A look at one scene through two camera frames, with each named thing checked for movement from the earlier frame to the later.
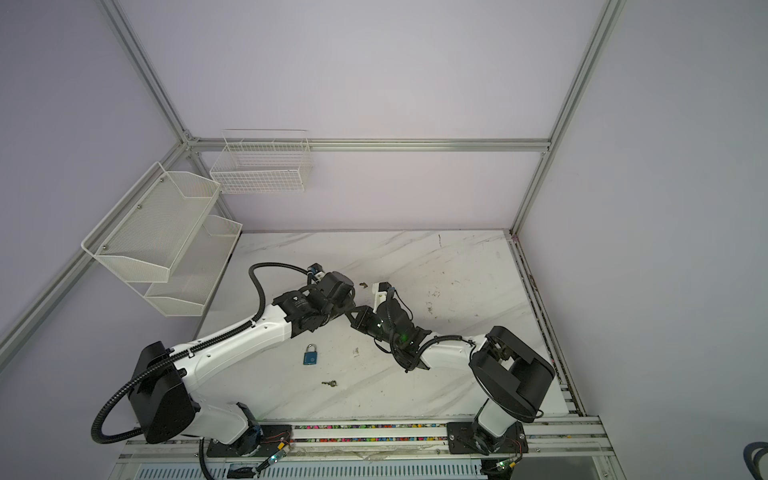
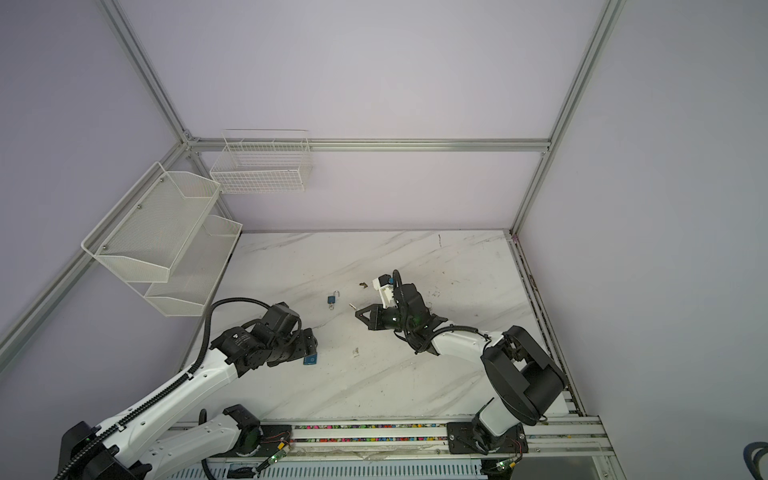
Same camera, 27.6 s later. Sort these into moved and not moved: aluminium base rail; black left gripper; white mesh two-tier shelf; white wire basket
Moved: black left gripper
Not moved: white mesh two-tier shelf; aluminium base rail; white wire basket
